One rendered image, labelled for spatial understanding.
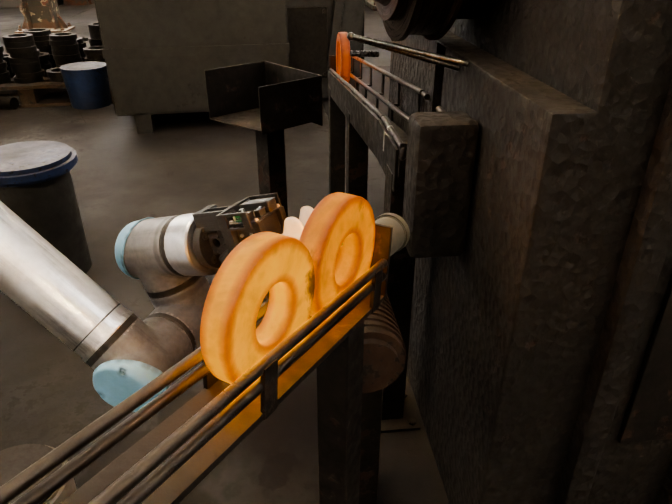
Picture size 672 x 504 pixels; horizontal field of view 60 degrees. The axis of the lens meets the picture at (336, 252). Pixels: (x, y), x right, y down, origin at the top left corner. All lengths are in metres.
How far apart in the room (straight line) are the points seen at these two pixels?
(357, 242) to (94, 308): 0.36
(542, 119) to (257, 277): 0.41
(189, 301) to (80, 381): 0.87
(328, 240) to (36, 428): 1.14
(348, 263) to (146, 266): 0.31
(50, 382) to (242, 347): 1.24
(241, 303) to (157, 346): 0.33
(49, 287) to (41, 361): 1.02
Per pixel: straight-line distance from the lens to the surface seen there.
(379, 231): 0.77
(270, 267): 0.55
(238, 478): 1.39
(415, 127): 0.93
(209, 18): 3.51
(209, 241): 0.81
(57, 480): 0.51
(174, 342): 0.85
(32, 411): 1.69
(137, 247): 0.88
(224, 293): 0.52
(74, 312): 0.83
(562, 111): 0.75
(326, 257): 0.65
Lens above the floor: 1.06
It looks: 29 degrees down
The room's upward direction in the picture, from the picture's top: straight up
